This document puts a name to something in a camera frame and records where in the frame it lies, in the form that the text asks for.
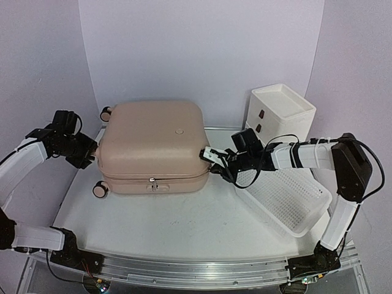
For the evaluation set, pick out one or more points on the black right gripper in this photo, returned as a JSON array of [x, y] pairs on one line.
[[217, 168]]

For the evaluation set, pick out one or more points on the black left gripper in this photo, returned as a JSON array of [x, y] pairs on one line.
[[90, 145]]

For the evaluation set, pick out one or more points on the pink hard-shell suitcase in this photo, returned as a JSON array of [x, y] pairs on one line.
[[152, 147]]

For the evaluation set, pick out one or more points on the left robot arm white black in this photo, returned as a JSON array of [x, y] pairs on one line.
[[60, 243]]

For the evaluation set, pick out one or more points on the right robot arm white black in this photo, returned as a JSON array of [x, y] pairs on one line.
[[351, 162]]

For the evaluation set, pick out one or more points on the white perforated plastic basket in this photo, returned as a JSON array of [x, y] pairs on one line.
[[290, 202]]

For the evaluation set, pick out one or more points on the white three-drawer storage cabinet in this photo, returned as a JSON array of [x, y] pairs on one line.
[[278, 111]]

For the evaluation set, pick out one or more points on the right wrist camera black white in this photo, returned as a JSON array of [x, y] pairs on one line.
[[229, 143]]

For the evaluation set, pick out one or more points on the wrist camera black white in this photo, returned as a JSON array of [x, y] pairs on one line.
[[65, 121], [229, 143]]

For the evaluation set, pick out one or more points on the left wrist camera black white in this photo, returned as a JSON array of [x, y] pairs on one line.
[[65, 121]]

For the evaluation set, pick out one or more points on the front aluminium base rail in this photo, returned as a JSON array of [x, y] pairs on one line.
[[228, 274]]

